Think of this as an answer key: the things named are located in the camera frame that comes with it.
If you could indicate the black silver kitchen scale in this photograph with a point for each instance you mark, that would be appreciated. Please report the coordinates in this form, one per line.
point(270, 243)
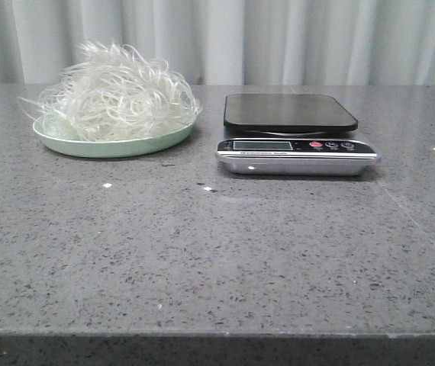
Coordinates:
point(292, 134)

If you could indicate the white vermicelli noodle bundle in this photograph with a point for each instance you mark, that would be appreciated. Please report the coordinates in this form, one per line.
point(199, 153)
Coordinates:
point(114, 94)

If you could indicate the white pleated curtain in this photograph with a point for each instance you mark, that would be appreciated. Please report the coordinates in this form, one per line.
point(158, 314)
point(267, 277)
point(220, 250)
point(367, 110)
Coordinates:
point(230, 42)

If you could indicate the light green round plate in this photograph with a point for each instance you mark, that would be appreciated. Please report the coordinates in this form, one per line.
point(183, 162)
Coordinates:
point(118, 146)

